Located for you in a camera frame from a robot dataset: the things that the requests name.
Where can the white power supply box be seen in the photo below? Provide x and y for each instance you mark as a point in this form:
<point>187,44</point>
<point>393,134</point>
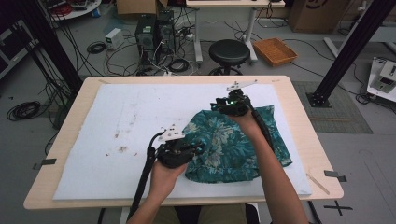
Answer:
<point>114,38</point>

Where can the white foam mat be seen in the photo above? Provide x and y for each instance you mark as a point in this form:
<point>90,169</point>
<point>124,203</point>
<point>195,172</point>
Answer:
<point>109,102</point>

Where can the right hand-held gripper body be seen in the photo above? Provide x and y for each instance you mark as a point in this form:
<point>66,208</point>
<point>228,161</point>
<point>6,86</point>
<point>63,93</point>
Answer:
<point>235,104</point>

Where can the black computer tower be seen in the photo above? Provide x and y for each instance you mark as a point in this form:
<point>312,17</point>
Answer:
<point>145,37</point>
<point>166,31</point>

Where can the black aluminium post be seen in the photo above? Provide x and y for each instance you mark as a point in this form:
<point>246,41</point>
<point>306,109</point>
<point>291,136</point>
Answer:
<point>348,53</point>
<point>53,49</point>

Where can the person's right hand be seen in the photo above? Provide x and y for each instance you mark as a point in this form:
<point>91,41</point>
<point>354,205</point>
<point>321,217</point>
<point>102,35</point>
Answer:
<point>247,124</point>

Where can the grey floor mat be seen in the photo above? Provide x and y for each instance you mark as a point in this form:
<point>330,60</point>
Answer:
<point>339,109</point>

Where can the white device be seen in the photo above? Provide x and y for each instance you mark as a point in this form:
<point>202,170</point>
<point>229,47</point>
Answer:
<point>383,81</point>

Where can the person's legs in olive trousers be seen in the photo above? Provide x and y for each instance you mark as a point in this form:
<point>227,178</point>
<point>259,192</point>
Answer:
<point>218,216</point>

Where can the round white table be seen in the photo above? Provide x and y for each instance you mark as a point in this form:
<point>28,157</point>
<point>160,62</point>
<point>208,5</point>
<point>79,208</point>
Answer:
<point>84,9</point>

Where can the person's left hand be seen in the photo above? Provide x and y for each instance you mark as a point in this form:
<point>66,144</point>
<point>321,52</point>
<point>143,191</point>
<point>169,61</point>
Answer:
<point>165,182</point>

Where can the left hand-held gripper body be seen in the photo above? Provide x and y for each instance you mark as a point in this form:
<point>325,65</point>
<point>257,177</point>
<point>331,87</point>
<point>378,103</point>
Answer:
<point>174,154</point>

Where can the white desk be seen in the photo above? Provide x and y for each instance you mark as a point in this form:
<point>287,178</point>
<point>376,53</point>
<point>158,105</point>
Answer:
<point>233,3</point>

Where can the small cardboard box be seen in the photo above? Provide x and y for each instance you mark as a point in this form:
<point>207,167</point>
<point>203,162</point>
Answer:
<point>137,6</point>

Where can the thin wooden stick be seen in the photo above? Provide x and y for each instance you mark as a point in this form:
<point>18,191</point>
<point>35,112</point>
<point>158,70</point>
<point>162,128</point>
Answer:
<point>317,183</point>

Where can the black round stool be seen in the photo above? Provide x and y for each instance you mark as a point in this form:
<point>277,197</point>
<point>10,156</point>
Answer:
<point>229,51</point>

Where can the teal floral short-sleeved shirt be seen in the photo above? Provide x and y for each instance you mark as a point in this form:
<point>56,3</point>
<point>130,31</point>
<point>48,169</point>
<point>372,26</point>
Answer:
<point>230,146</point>

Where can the large cardboard box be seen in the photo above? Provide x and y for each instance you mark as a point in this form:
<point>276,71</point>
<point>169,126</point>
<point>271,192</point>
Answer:
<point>320,18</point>

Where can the black tape cross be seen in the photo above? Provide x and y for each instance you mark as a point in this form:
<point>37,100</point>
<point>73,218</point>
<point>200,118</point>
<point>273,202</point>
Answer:
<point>337,207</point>

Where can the dark tape strip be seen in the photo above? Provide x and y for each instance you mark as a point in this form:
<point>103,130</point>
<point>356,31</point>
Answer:
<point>333,174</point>
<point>48,162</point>

